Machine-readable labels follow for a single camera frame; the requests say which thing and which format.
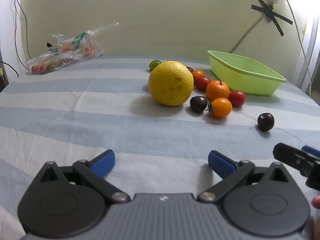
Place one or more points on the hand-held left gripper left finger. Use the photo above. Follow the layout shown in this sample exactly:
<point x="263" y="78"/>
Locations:
<point x="103" y="163"/>

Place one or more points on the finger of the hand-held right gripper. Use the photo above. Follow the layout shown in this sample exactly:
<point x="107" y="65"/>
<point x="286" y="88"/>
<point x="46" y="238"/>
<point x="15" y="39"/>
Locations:
<point x="287" y="153"/>
<point x="311" y="151"/>

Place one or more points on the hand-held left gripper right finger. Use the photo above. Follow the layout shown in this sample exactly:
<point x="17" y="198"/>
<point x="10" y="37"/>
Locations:
<point x="221" y="164"/>

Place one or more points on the dark purple cherry tomato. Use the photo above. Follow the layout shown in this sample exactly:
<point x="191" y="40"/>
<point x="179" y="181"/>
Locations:
<point x="265" y="121"/>
<point x="190" y="69"/>
<point x="198" y="104"/>

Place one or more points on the red cherry tomato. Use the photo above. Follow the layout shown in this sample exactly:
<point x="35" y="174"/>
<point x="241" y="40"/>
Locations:
<point x="237" y="98"/>
<point x="202" y="83"/>

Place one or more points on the orange mandarin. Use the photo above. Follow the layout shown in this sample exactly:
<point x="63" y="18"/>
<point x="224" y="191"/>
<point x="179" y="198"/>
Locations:
<point x="217" y="90"/>

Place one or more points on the light green plastic basket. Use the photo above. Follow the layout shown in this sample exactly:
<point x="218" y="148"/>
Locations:
<point x="246" y="76"/>

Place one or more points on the small orange tomato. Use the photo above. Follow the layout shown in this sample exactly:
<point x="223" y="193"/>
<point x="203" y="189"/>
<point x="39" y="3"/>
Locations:
<point x="198" y="73"/>

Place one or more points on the large yellow grapefruit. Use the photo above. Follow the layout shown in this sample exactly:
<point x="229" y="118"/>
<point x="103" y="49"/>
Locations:
<point x="171" y="83"/>

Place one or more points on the green tomato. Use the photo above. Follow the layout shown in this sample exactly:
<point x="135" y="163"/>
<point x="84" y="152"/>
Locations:
<point x="154" y="65"/>

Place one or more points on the person's right hand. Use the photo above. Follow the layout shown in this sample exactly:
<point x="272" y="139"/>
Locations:
<point x="316" y="202"/>

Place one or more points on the blue striped blanket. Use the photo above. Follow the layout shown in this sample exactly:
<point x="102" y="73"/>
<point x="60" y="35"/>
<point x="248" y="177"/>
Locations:
<point x="75" y="120"/>

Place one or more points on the orange tomato with calyx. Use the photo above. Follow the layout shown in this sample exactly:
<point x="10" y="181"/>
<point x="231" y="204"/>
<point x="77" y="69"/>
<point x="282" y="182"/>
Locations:
<point x="221" y="108"/>

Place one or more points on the clear plastic produce bag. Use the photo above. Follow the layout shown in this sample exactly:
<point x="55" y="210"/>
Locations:
<point x="67" y="51"/>

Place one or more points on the black tape cross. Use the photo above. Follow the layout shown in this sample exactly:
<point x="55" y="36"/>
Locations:
<point x="271" y="13"/>

